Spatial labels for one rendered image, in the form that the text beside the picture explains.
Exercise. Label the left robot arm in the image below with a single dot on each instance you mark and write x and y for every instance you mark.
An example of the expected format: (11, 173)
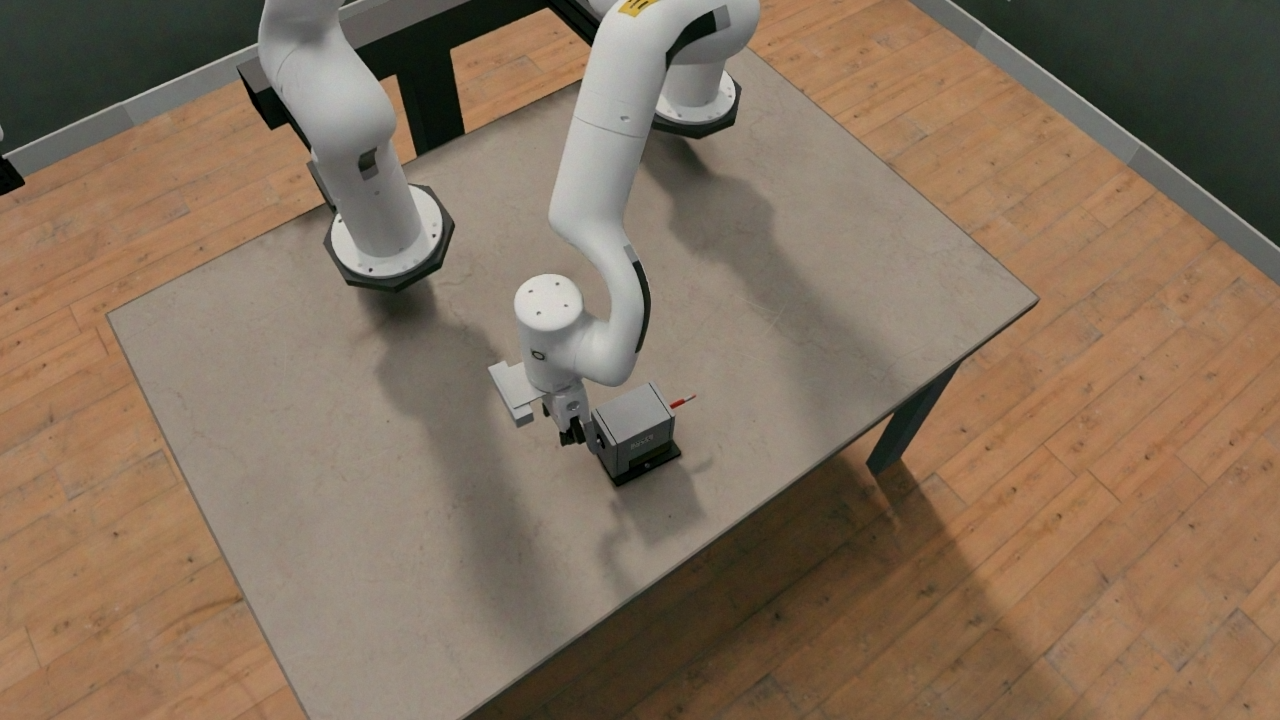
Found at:
(561, 342)

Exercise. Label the grey pencil sharpener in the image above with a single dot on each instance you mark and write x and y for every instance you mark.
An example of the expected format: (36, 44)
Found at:
(633, 433)

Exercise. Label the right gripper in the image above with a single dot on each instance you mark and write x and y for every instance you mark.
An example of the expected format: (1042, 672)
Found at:
(10, 179)

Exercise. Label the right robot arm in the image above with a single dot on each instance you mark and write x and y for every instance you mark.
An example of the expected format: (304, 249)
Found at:
(348, 119)

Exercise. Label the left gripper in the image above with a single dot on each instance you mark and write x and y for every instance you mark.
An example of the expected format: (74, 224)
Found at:
(567, 406)

